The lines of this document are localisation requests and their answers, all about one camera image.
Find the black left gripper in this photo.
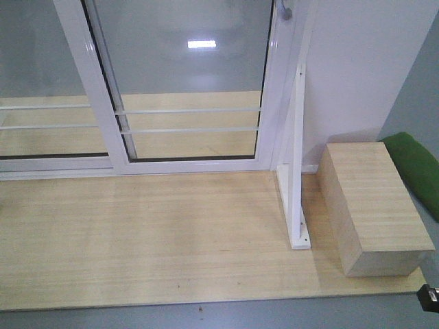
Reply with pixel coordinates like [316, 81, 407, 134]
[416, 284, 439, 313]

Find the grey metal door handle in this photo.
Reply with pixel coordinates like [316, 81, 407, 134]
[276, 0, 292, 21]

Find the white-framed transparent sliding door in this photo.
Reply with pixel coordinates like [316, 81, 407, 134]
[56, 1, 310, 175]

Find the light wooden box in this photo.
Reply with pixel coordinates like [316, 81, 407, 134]
[317, 142, 435, 277]

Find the green cushion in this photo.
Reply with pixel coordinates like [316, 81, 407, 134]
[381, 132, 438, 222]

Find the wooden platform board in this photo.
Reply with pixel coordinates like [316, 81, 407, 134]
[1, 171, 424, 310]

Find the fixed white-framed glass panel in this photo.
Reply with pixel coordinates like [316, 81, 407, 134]
[1, 1, 112, 180]

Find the white angled support bracket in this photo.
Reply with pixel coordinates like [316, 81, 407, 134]
[276, 63, 311, 249]

